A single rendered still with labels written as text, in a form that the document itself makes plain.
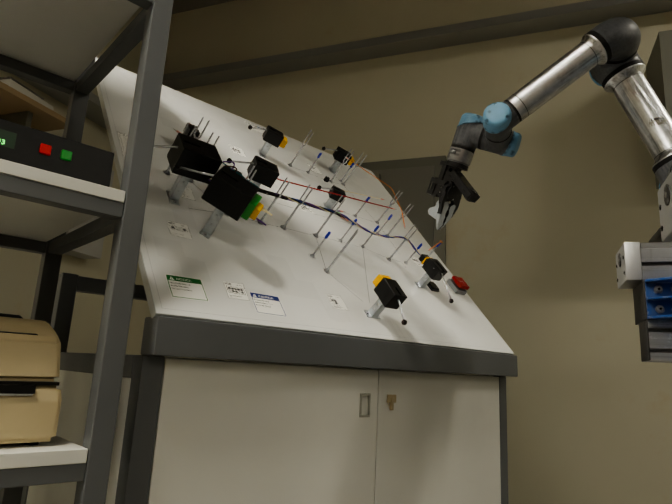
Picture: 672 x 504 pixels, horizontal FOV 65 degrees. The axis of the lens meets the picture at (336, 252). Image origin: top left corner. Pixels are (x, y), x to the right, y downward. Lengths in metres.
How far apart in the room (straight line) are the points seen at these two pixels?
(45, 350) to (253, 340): 0.35
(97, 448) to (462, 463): 1.02
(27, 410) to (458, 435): 1.09
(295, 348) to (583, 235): 2.48
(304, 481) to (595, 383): 2.29
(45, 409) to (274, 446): 0.44
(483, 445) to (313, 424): 0.66
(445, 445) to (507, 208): 2.09
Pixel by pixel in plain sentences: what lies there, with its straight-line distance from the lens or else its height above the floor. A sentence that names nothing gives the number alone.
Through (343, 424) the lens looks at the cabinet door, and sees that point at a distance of 1.24.
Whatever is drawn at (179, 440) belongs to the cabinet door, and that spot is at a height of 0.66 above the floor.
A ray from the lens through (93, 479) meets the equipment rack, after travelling 0.92.
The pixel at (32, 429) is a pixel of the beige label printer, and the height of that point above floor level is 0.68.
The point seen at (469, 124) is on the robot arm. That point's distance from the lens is 1.68.
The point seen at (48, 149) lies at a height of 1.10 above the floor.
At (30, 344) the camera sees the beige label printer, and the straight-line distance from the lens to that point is 0.94.
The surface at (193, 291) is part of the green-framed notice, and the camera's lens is 1.03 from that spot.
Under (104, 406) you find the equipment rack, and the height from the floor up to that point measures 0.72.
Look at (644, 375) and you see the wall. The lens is 3.27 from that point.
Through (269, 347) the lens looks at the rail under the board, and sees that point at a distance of 1.05.
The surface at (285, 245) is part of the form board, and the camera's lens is 1.34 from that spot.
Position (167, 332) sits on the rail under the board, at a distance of 0.94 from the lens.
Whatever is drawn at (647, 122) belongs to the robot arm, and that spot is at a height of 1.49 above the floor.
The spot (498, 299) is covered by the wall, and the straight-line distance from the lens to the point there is 3.26.
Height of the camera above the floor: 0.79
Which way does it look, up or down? 13 degrees up
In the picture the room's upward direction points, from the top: 3 degrees clockwise
